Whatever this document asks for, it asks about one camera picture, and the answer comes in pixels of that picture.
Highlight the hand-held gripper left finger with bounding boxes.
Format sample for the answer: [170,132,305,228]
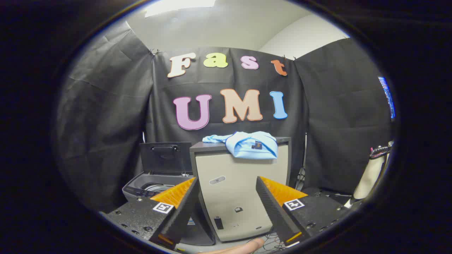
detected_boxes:
[101,177,200,250]

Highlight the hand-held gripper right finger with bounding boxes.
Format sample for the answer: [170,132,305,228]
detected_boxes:
[256,176,353,247]

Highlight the grey washing machine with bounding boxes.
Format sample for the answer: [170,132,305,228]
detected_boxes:
[122,172,216,246]

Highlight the light blue shirt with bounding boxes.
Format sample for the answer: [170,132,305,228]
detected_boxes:
[202,131,279,160]

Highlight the beige cabinet with dark top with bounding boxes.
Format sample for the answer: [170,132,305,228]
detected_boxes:
[190,137,292,243]

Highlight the dark floor object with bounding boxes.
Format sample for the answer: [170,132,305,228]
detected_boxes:
[304,187,353,206]

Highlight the cream cylindrical object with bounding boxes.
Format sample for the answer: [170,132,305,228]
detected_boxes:
[353,141,393,201]

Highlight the blue lit screen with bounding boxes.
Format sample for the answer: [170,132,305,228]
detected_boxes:
[378,76,396,120]

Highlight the ceiling light panel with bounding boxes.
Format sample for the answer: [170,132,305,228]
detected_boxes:
[144,0,216,18]

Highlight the black floor cables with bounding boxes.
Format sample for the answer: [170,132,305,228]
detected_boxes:
[261,231,284,248]

